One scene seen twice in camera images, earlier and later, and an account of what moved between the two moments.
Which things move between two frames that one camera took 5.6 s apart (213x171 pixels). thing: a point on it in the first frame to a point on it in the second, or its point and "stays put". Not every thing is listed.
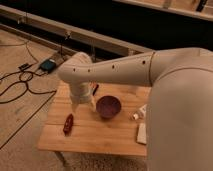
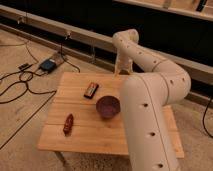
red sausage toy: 68,125 stays put
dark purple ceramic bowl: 108,106 stays put
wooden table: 90,132 stays put
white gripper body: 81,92 to 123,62
